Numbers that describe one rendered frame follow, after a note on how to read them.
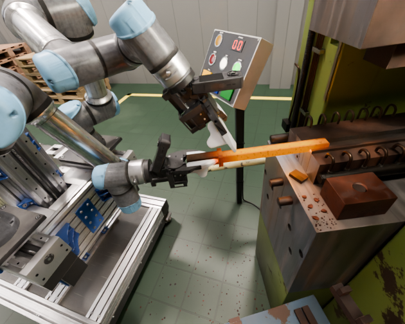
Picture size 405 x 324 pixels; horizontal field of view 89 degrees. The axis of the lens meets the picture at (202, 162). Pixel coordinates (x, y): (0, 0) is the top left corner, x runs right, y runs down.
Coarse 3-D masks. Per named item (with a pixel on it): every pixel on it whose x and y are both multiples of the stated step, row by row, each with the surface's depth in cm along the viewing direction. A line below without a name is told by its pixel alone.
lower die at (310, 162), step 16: (304, 128) 70; (320, 128) 69; (336, 128) 66; (352, 128) 65; (368, 128) 64; (384, 128) 63; (400, 128) 61; (352, 144) 58; (368, 144) 58; (384, 144) 58; (304, 160) 63; (320, 160) 56; (336, 160) 56
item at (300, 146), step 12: (276, 144) 61; (288, 144) 60; (300, 144) 60; (312, 144) 59; (324, 144) 59; (192, 156) 60; (204, 156) 59; (216, 156) 59; (228, 156) 59; (240, 156) 59; (252, 156) 60; (264, 156) 60
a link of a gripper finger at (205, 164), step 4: (204, 160) 59; (208, 160) 59; (212, 160) 59; (216, 160) 60; (188, 164) 59; (192, 164) 58; (196, 164) 58; (200, 164) 58; (204, 164) 58; (208, 164) 58; (212, 164) 59; (204, 168) 60; (192, 172) 61; (196, 172) 61; (200, 172) 61; (204, 172) 61; (200, 176) 62; (204, 176) 62
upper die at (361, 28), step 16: (320, 0) 46; (336, 0) 41; (352, 0) 37; (368, 0) 34; (384, 0) 32; (400, 0) 32; (320, 16) 46; (336, 16) 41; (352, 16) 37; (368, 16) 34; (384, 16) 34; (400, 16) 34; (320, 32) 47; (336, 32) 42; (352, 32) 38; (368, 32) 35; (384, 32) 35; (400, 32) 35
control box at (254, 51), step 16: (224, 32) 96; (208, 48) 106; (224, 48) 96; (240, 48) 87; (256, 48) 81; (272, 48) 84; (208, 64) 105; (240, 64) 87; (256, 64) 84; (256, 80) 89; (240, 96) 90
